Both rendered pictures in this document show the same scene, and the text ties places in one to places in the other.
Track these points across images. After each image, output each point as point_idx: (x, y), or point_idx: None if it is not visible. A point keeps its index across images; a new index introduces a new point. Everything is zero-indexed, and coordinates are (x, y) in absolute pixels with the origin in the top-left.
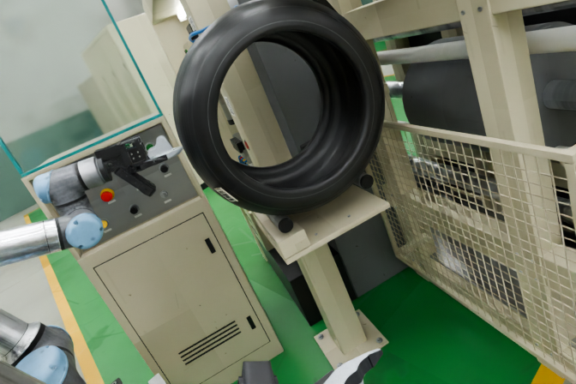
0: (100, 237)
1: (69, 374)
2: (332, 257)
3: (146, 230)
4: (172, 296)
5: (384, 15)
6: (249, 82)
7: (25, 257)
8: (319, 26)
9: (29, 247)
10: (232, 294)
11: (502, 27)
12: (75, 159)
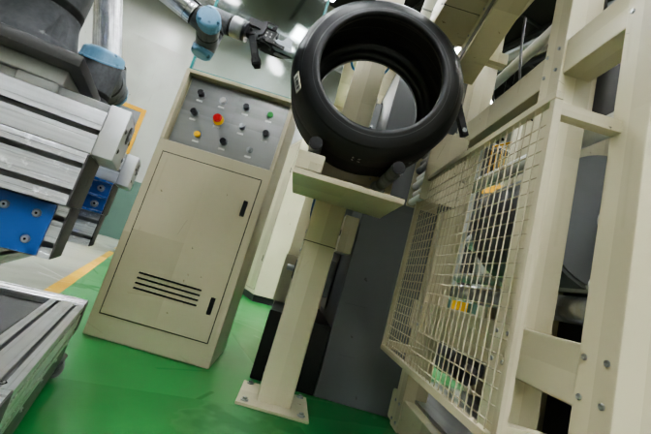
0: (213, 25)
1: (114, 72)
2: (324, 281)
3: (216, 157)
4: (183, 220)
5: (492, 110)
6: (367, 99)
7: (171, 0)
8: (435, 36)
9: None
10: (221, 264)
11: (567, 87)
12: (224, 81)
